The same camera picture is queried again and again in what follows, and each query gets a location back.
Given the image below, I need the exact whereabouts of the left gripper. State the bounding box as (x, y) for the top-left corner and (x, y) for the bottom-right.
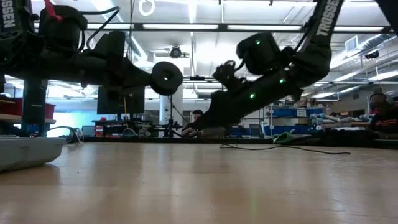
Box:
(93, 30), (155, 88)

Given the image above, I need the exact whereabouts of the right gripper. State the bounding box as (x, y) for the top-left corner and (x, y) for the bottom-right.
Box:
(185, 79), (280, 130)

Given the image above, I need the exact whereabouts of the black cord spool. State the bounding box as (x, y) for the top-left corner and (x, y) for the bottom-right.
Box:
(150, 61), (184, 96)

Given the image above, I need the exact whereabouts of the person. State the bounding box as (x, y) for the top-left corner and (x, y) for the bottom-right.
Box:
(182, 109), (206, 138)
(368, 92), (398, 139)

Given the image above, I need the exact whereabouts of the grey laptop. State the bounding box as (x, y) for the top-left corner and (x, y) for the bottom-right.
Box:
(201, 126), (226, 138)

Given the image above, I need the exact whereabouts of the black tripod rig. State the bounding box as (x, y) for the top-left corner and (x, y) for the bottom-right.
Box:
(146, 118), (184, 138)

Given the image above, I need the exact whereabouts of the black monitor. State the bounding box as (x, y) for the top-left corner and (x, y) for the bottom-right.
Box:
(96, 86), (146, 115)

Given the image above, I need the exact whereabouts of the white pillar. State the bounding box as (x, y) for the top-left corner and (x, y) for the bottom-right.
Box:
(159, 90), (184, 138)

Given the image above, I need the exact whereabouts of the black equipment desk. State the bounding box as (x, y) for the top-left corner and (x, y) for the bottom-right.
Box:
(92, 119), (153, 138)

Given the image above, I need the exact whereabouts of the grey storage rack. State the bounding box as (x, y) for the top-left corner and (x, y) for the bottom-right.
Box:
(269, 102), (327, 138)

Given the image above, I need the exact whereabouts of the grey green work glove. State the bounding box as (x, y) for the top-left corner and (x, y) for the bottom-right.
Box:
(272, 130), (295, 145)

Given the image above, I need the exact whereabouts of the blue storage bin row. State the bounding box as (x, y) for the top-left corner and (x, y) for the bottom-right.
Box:
(264, 124), (315, 137)

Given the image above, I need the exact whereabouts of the red plastic bin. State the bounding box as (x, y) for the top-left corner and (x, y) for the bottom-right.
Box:
(45, 102), (57, 121)
(0, 98), (24, 116)

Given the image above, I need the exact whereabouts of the black overhead beam with lights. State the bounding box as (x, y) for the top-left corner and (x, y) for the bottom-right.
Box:
(30, 21), (392, 34)

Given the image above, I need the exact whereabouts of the grey plastic tray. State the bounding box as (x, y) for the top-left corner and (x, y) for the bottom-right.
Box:
(0, 136), (67, 172)

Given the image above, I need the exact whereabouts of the wooden shelf board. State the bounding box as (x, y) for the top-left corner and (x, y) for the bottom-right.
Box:
(0, 113), (57, 125)

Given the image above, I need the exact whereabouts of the ceiling air vent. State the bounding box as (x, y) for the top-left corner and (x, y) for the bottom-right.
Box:
(345, 35), (359, 53)

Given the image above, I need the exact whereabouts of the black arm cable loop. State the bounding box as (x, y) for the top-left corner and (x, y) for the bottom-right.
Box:
(79, 6), (121, 50)

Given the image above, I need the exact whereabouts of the white ring light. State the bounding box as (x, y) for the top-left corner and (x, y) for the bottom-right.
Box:
(138, 0), (155, 17)

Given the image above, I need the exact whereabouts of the grey looped cable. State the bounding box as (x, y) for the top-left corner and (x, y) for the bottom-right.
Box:
(46, 126), (85, 144)

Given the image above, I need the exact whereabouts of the black upright frame post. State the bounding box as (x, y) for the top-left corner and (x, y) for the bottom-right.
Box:
(21, 79), (48, 138)

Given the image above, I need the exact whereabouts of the red strap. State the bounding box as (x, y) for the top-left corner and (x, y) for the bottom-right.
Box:
(43, 0), (63, 22)

